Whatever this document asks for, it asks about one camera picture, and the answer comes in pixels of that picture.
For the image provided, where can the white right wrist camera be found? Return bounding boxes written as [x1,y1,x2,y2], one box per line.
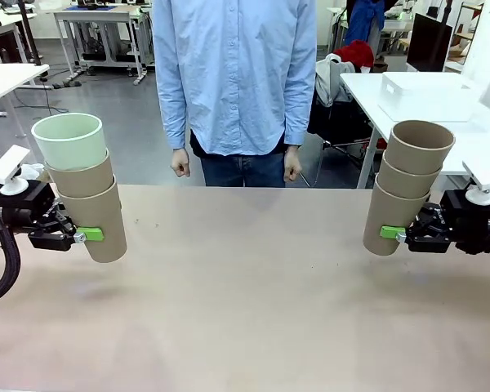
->
[461,159,490,204]

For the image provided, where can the brown plastic cup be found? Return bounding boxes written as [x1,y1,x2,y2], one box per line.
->
[380,150,443,189]
[387,119,456,167]
[362,173,432,257]
[56,175,128,265]
[44,149,116,199]

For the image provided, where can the white plastic basket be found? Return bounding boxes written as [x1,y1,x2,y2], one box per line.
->
[377,71,485,123]

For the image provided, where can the blue hanging jacket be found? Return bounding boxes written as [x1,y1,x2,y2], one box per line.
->
[345,0,387,48]

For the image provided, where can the grey framed workbench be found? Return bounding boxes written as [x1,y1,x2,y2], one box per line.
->
[52,3,155,86]

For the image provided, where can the person's left hand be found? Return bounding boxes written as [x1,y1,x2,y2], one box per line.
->
[283,145,304,184]

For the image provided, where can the red cloth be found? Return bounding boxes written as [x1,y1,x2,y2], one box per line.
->
[334,39,375,69]

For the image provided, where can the black chair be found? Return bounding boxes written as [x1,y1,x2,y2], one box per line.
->
[308,97,387,189]

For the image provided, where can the white side desk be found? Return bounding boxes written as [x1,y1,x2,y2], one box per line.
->
[0,63,51,109]

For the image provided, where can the person's right hand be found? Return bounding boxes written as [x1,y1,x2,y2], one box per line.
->
[170,147,192,179]

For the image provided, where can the black computer monitor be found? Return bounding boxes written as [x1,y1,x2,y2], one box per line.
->
[406,11,454,74]

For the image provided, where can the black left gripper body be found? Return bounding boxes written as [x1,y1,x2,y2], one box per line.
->
[0,179,62,237]

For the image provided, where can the white table with basket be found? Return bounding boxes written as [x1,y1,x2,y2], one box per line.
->
[339,72,490,189]

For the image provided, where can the person's left forearm blue sleeve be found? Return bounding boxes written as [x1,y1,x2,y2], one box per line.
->
[283,87,312,148]

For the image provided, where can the person in blue shirt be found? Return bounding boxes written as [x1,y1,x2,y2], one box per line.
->
[152,0,318,189]

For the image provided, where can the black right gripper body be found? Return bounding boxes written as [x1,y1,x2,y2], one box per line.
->
[437,189,490,255]

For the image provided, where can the green plastic cup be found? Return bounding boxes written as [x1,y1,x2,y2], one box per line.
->
[31,113,107,171]

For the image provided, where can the grey jacket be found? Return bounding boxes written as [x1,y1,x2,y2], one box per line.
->
[314,55,354,108]

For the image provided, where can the black left arm cable sleeve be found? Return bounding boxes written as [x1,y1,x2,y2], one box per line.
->
[0,195,22,306]

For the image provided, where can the black pole stand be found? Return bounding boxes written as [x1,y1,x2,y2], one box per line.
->
[16,0,44,69]

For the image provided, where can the person's right forearm blue sleeve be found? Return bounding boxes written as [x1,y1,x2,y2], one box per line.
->
[162,91,189,151]

